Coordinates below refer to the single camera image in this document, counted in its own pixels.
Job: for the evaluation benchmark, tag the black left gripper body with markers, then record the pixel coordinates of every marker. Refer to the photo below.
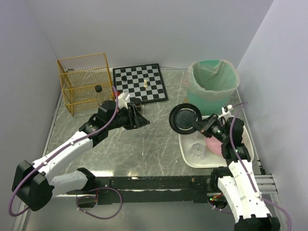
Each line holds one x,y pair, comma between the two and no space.
133,116

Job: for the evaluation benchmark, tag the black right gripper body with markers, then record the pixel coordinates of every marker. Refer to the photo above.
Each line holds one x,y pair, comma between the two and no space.
205,127

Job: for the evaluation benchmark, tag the black plate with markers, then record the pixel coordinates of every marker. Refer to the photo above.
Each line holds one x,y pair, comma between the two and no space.
182,118

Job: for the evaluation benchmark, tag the pink plate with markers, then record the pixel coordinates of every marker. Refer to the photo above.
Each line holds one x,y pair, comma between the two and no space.
215,146

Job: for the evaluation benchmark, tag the clear faceted glass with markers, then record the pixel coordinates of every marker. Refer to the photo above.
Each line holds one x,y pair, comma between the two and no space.
196,153

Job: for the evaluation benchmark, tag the clear vinegar bottle red label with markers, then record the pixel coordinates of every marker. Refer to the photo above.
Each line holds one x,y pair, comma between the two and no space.
99,95

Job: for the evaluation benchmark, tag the clear drinking glass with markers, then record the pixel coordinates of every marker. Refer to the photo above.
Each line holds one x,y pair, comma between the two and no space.
192,138

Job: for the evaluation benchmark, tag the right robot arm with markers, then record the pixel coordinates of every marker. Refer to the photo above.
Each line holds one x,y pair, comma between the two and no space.
237,181

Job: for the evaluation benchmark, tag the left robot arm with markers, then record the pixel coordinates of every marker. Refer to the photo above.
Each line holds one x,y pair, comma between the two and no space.
36,183

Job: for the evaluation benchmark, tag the small dark pepper shaker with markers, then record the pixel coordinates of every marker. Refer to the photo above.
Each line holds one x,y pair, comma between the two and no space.
137,103

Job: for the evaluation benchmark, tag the white plastic tray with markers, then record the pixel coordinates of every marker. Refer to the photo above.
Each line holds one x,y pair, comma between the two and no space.
210,159

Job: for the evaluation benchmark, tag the white chess pawn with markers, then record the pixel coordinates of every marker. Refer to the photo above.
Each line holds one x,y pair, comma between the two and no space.
145,83

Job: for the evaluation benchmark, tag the black white chessboard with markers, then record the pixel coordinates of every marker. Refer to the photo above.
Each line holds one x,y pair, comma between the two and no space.
156,90

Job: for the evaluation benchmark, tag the green plastic trash bin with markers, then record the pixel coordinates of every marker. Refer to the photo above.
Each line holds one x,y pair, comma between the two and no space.
206,107

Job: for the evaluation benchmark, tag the clear trash bag liner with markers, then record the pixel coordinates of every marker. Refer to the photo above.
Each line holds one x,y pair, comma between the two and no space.
212,79

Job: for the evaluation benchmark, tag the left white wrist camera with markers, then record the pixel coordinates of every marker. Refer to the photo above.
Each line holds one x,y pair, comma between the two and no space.
123,99

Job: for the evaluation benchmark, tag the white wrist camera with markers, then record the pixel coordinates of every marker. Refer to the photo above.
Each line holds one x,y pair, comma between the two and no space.
226,111
123,99

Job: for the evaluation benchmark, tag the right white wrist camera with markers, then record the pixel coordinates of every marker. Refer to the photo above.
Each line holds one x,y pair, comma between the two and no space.
226,111

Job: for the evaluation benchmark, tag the yellow wire basket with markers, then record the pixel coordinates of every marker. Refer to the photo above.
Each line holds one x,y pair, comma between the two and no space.
78,76

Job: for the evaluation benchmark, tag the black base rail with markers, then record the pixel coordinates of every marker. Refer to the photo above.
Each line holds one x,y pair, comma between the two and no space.
160,188

